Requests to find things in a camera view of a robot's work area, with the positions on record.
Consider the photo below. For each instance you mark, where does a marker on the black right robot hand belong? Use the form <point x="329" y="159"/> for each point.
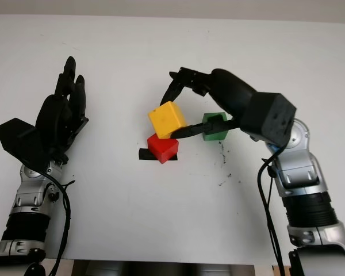
<point x="233" y="89"/>

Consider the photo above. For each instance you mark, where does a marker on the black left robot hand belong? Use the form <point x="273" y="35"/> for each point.
<point x="60" y="120"/>

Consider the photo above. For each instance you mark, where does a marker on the green wooden block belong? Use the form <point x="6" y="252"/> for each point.
<point x="215" y="135"/>

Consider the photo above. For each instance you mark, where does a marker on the yellow wooden block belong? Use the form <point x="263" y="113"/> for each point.
<point x="166" y="118"/>

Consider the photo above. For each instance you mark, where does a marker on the red wooden block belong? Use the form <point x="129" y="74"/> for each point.
<point x="162" y="146"/>

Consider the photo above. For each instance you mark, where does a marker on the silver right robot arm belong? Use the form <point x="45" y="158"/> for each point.
<point x="299" y="169"/>

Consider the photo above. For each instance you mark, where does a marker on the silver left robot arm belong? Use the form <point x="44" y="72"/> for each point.
<point x="28" y="189"/>

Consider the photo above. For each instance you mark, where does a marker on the black tape strip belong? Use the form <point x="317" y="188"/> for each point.
<point x="145" y="154"/>

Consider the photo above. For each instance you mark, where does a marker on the dark robot torso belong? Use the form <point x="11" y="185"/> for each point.
<point x="166" y="269"/>

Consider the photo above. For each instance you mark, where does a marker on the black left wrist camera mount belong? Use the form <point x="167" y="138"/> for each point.
<point x="20" y="138"/>

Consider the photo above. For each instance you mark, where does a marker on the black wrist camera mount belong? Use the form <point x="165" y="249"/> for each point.
<point x="20" y="138"/>
<point x="270" y="115"/>

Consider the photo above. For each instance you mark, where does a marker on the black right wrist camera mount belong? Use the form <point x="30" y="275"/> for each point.
<point x="270" y="115"/>

